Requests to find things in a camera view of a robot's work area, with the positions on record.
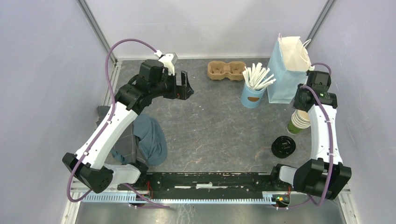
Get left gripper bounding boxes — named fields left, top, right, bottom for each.
left=151, top=70, right=194, bottom=100

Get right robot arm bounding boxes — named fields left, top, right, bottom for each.
left=269, top=71, right=352, bottom=200

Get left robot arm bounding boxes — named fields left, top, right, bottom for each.
left=62, top=59, right=194, bottom=194

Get brown cardboard cup carrier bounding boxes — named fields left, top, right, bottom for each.
left=207, top=61, right=246, bottom=81

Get blue straw holder cup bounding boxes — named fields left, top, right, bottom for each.
left=240, top=83, right=266, bottom=109

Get blue cloth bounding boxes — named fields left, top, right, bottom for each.
left=112, top=113, right=168, bottom=167

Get white wrapped straws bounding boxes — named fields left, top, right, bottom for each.
left=242, top=63, right=276, bottom=91

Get light blue paper bag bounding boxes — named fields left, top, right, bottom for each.
left=267, top=34, right=314, bottom=104

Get stack of black lids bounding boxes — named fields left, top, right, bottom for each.
left=271, top=136, right=296, bottom=159

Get stack of green paper cups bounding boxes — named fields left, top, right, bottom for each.
left=287, top=110, right=311, bottom=134

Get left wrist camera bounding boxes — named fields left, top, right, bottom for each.
left=158, top=52, right=178, bottom=76

